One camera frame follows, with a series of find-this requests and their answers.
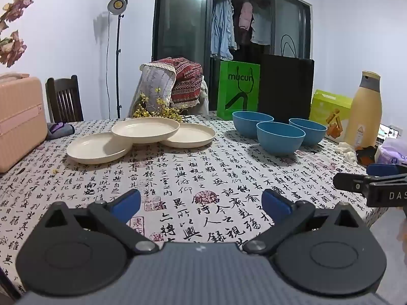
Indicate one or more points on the black paper bag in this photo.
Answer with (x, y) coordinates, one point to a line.
(286, 85)

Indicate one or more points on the hanging white garment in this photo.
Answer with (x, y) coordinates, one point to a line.
(261, 28)

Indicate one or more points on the green paper bag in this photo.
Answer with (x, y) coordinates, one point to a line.
(229, 90)

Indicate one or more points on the yellow flower branch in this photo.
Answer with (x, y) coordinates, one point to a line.
(149, 112)

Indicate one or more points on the yellow-green snack box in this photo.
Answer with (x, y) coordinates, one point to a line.
(324, 108)

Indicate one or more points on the cream plate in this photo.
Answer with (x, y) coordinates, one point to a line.
(194, 136)
(95, 149)
(144, 130)

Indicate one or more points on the pink suitcase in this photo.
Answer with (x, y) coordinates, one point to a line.
(19, 124)

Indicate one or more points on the pink dried flowers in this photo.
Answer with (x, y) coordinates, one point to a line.
(12, 46)

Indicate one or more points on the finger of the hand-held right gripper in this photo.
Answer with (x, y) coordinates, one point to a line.
(349, 181)
(384, 170)

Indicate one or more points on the blue bowl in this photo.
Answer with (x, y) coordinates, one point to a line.
(310, 132)
(279, 139)
(248, 124)

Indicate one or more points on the dark wooden chair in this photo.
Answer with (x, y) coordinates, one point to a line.
(63, 98)

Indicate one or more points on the calligraphy printed tablecloth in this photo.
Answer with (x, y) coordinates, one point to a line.
(190, 171)

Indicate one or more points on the red patterned blanket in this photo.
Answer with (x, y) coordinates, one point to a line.
(187, 79)

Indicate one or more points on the hanging blue shirt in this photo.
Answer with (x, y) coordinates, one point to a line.
(222, 28)

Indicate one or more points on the purple grey cloth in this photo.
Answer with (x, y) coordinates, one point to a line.
(60, 130)

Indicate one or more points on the white cloth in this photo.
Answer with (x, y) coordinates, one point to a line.
(348, 152)

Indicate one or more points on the studio light on stand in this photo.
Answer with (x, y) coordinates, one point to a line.
(118, 4)

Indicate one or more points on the hanging pink garment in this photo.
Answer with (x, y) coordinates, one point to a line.
(245, 17)

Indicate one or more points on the dark sliding glass door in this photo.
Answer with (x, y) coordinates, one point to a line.
(181, 22)

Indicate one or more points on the black and orange pouch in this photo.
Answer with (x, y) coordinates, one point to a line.
(365, 154)

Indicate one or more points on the purple tissue pack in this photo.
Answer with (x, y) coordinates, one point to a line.
(392, 151)

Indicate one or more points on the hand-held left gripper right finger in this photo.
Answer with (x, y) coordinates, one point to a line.
(275, 201)

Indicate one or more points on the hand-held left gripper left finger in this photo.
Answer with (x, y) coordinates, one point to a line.
(127, 201)

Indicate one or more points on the yellow bottle with grey cap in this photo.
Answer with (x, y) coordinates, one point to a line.
(362, 114)

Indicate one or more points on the grey quilted cloth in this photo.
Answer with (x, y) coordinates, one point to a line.
(155, 79)

